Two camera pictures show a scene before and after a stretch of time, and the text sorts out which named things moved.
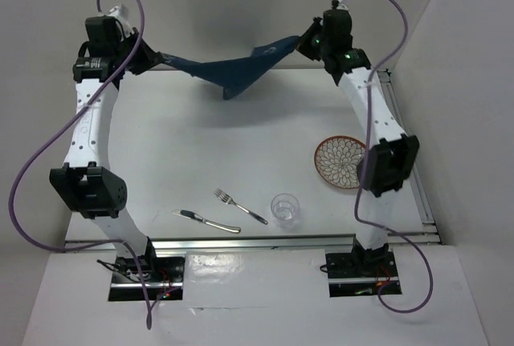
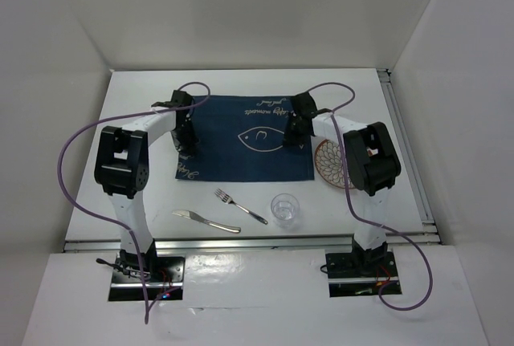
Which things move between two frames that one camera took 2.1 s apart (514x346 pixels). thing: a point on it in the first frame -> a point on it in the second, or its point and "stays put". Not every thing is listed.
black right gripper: [302, 43] -> [290, 139]
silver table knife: [215, 225] stays put
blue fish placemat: [230, 75] -> [241, 137]
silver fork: [229, 200] stays put
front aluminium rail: [255, 243] stays put
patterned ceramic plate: [336, 159] stays put
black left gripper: [149, 59] -> [182, 146]
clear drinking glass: [285, 208] stays put
